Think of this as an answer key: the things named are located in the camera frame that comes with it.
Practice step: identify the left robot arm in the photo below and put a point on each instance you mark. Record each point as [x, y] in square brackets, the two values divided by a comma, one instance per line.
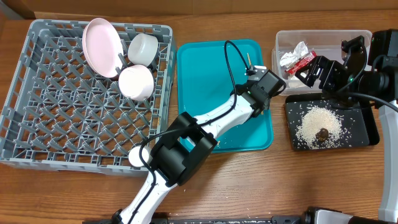
[184, 146]

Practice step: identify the wooden chopstick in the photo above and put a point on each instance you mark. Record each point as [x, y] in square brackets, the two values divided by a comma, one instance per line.
[249, 59]

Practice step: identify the white rice pile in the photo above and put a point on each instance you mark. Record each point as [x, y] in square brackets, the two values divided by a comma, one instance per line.
[312, 120]

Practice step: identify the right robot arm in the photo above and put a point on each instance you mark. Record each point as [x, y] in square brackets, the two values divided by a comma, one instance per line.
[368, 77]

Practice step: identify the large white plate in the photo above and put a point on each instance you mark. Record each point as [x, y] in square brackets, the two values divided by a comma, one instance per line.
[101, 47]

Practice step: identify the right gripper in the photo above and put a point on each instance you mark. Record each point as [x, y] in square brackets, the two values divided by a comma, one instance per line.
[315, 72]

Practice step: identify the grey metal bowl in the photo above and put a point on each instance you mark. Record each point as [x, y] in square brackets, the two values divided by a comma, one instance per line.
[142, 49]

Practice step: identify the black waste tray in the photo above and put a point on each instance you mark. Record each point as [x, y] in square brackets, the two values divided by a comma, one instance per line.
[359, 119]

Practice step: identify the small white cup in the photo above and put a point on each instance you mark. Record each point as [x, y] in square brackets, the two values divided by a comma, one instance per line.
[133, 156]

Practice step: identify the red snack wrapper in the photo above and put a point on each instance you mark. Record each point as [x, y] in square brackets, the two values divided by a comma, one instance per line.
[301, 62]

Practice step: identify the grey dish rack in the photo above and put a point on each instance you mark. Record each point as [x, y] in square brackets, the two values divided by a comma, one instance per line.
[59, 114]

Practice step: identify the medium white bowl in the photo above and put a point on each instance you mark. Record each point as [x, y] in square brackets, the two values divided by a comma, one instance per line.
[136, 82]

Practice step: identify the clear plastic bin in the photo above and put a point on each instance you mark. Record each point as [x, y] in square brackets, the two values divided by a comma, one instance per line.
[324, 42]

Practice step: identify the white napkin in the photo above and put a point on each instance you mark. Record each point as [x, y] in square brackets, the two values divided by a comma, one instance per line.
[288, 59]

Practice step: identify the teal serving tray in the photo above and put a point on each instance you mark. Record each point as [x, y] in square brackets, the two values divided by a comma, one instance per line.
[203, 84]

